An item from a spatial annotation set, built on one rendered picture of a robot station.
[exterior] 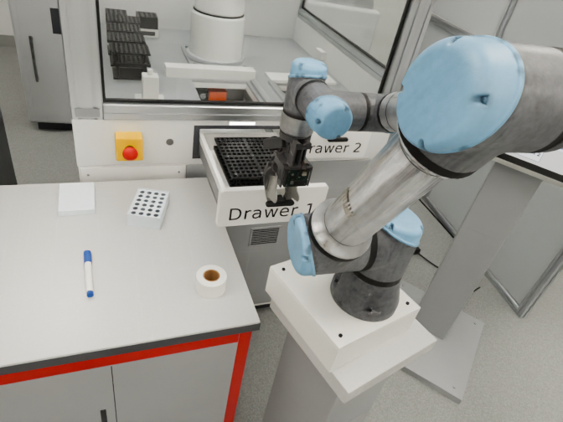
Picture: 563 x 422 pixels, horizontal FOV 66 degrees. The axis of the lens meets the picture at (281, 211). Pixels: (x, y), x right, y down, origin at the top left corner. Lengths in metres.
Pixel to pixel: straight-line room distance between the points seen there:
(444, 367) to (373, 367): 1.11
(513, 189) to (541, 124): 1.21
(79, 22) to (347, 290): 0.87
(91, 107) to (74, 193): 0.23
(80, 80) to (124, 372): 0.71
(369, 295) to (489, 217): 0.94
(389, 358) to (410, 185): 0.52
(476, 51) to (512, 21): 2.28
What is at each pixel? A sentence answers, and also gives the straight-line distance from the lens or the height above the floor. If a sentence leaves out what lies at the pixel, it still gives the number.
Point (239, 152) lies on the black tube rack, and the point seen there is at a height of 0.90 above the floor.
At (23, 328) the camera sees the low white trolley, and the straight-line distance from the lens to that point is 1.00.
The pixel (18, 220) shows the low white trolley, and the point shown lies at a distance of 1.25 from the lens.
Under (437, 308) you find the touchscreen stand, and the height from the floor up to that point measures 0.19.
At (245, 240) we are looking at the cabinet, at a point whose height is 0.45.
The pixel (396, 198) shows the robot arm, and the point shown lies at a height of 1.22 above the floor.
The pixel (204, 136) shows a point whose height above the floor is 0.89.
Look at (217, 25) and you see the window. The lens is 1.25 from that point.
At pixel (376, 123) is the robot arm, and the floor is 1.20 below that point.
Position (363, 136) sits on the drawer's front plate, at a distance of 1.53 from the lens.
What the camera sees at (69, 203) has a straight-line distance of 1.26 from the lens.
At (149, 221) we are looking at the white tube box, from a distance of 1.17.
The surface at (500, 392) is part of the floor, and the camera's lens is 2.19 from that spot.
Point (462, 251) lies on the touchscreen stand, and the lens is 1.86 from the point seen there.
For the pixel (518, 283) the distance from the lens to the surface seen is 2.58.
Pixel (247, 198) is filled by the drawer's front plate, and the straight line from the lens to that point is 1.07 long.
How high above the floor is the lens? 1.52
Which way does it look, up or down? 36 degrees down
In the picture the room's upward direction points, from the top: 12 degrees clockwise
